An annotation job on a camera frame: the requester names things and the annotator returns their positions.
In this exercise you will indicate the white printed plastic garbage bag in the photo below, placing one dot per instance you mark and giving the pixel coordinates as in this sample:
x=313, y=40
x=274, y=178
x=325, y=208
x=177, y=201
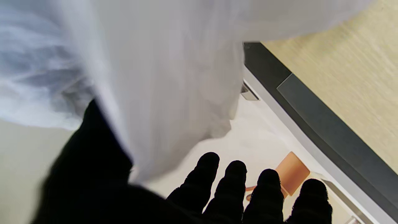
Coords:
x=171, y=77

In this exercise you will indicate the terracotta pot with wooden utensils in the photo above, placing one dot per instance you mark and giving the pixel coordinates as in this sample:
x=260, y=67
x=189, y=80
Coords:
x=293, y=171

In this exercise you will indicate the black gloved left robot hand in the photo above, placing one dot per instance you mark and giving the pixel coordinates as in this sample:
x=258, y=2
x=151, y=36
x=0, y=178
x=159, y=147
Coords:
x=87, y=186

